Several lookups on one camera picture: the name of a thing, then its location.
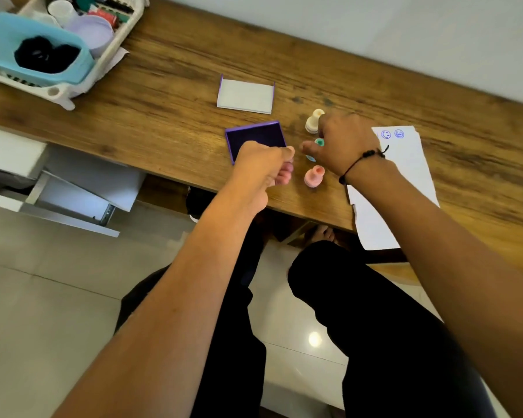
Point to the black fabric item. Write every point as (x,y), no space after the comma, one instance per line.
(45,55)

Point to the cream toy stamp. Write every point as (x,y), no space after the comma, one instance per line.
(314,120)

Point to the white small cup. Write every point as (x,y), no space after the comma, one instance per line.
(62,10)

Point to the person's right forearm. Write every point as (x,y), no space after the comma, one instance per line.
(453,265)

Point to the white drawer unit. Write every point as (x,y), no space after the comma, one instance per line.
(65,187)

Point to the white purple ink pad lid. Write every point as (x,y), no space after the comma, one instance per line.
(246,96)

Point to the person's left leg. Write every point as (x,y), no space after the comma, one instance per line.
(231,352)

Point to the purple ink pad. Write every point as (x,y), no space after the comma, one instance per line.
(255,137)

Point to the person's right thumb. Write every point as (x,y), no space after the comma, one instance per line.
(310,148)

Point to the red small box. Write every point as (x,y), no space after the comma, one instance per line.
(105,15)

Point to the pink toy stamp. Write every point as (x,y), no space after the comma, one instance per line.
(314,176)

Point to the person's right leg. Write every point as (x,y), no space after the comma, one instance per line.
(388,335)

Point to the white paper sheet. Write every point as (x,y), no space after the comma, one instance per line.
(407,163)

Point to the person's leg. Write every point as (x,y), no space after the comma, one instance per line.
(231,352)
(388,335)

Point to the person's right hand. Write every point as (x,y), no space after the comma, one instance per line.
(346,141)

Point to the person's bare foot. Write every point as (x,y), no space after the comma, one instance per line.
(321,235)

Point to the light blue plastic container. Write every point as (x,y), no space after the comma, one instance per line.
(8,36)

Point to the teal toy stamp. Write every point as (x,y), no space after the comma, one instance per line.
(320,142)

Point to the person's left forearm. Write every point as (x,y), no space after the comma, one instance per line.
(174,300)

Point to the person's left thumb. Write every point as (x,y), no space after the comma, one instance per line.
(289,154)

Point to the white paper under basket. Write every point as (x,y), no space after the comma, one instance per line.
(113,60)

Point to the person's left hand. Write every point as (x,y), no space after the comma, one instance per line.
(255,167)

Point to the lavender round jar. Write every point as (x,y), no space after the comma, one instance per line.
(92,31)

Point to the white plastic basket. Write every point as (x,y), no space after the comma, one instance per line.
(113,43)

